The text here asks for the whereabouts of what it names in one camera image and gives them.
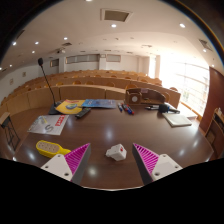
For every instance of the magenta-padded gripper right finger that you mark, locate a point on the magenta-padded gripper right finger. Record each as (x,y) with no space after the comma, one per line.
(163,166)

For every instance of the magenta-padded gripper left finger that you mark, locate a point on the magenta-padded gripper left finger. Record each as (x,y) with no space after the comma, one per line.
(56,165)

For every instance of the white charger with red button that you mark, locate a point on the white charger with red button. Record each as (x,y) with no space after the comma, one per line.
(115,152)

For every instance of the white printed paper sheet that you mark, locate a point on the white printed paper sheet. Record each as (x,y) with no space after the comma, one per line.
(46,125)

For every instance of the white notebook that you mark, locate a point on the white notebook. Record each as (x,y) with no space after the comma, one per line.
(176,120)

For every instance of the black gooseneck desk microphone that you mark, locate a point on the black gooseneck desk microphone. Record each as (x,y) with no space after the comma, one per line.
(54,109)

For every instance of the black desk device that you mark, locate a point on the black desk device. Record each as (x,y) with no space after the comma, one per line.
(164,108)

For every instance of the black remote control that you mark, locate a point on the black remote control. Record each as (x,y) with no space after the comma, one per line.
(83,113)

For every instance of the wooden shelf unit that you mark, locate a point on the wooden shelf unit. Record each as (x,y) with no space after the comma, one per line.
(215,133)

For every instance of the blue marker pen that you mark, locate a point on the blue marker pen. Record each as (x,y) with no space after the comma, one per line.
(130,110)
(120,107)

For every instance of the folding stand with wooden top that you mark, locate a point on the folding stand with wooden top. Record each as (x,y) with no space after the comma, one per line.
(5,120)

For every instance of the rows of wooden auditorium seats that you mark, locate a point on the rows of wooden auditorium seats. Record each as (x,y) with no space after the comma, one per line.
(40,96)

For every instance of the wooden desk organizer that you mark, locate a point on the wooden desk organizer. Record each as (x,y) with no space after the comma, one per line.
(135,98)

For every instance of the blue booklet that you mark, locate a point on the blue booklet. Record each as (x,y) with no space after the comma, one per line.
(100,103)

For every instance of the small ceiling vent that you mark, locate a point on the small ceiling vent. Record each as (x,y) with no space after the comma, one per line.
(205,44)

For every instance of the recessed ceiling lights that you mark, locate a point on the recessed ceiling lights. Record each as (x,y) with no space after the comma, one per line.
(113,25)

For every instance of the large square ceiling vent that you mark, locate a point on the large square ceiling vent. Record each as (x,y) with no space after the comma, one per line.
(116,15)

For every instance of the bright window wall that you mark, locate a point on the bright window wall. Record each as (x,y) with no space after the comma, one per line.
(190,86)

